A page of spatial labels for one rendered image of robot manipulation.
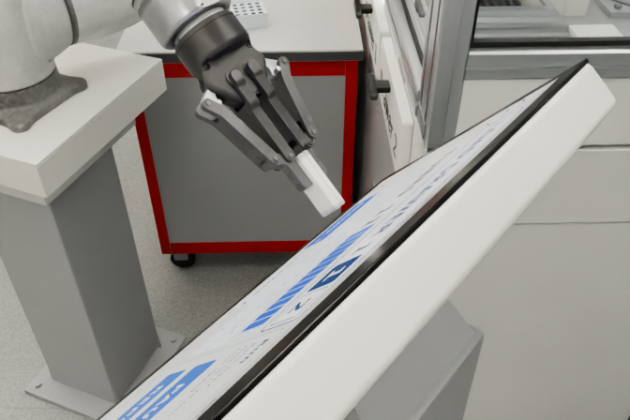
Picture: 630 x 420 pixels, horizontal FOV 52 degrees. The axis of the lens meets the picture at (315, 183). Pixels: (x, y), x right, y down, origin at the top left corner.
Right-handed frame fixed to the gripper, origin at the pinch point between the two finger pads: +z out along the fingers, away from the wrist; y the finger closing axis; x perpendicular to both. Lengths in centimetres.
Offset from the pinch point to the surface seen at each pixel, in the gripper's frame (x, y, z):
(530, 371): 35, 41, 55
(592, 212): 4, 42, 29
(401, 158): 18.0, 30.2, 5.8
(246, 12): 66, 64, -41
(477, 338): -13.4, -6.0, 18.5
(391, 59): 21, 45, -8
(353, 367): -25.5, -24.4, 8.2
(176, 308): 128, 29, 9
